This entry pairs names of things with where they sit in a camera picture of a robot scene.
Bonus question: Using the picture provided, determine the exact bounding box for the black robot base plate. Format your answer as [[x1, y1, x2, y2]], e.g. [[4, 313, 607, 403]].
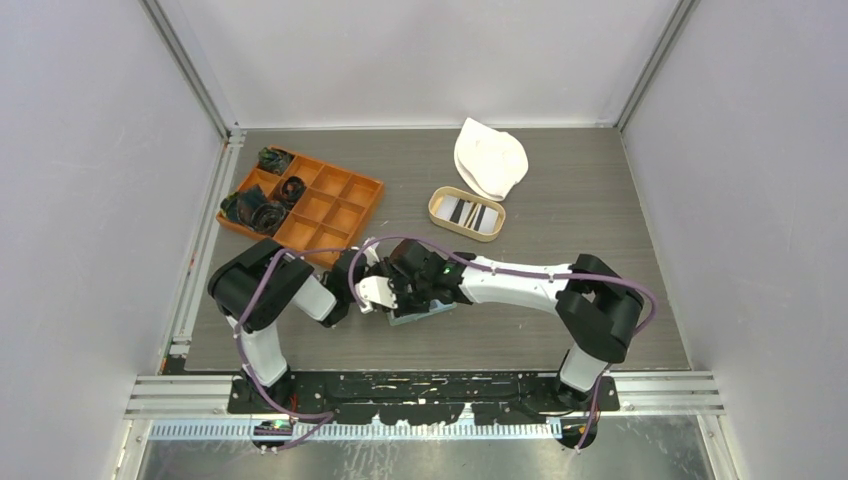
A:
[[270, 371, 620, 426]]

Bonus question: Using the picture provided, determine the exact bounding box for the dark rolled sock middle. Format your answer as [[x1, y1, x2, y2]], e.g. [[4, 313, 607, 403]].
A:
[[273, 176, 307, 206]]

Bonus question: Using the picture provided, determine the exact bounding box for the orange compartment tray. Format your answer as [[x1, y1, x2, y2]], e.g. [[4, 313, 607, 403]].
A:
[[216, 145, 385, 268]]

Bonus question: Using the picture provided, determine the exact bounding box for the white folded cloth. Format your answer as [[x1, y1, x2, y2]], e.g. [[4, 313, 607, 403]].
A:
[[454, 117, 529, 202]]

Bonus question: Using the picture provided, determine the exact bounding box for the silver card in tray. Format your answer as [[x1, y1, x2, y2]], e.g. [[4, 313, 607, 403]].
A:
[[471, 205, 499, 234]]

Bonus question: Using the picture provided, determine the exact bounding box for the dark rolled socks large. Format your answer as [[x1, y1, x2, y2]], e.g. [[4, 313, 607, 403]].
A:
[[219, 185, 289, 235]]

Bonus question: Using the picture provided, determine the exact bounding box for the white black-striped card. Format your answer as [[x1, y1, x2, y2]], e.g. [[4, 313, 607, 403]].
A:
[[436, 195, 473, 225]]

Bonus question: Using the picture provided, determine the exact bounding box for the beige oval card tray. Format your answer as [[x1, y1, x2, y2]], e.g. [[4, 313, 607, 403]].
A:
[[427, 186, 506, 243]]

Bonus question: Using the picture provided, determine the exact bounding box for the perforated metal rail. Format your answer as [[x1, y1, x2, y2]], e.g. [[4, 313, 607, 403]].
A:
[[149, 419, 562, 441]]

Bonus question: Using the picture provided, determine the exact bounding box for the dark rolled sock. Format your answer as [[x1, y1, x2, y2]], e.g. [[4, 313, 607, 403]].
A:
[[257, 146, 295, 176], [273, 176, 307, 206]]

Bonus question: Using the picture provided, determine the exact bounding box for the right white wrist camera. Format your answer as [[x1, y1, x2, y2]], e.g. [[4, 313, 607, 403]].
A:
[[355, 276, 398, 313]]

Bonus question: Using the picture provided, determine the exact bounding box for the dark rolled sock top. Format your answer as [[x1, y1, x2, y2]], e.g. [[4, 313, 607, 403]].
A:
[[257, 146, 295, 176]]

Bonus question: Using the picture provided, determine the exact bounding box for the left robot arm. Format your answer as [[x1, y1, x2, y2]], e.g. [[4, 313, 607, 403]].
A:
[[207, 239, 367, 413]]

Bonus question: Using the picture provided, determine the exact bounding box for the green card holder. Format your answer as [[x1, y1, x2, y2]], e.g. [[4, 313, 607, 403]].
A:
[[387, 300, 456, 326]]

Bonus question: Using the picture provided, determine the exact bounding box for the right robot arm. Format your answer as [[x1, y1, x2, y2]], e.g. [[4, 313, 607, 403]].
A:
[[384, 239, 645, 411]]

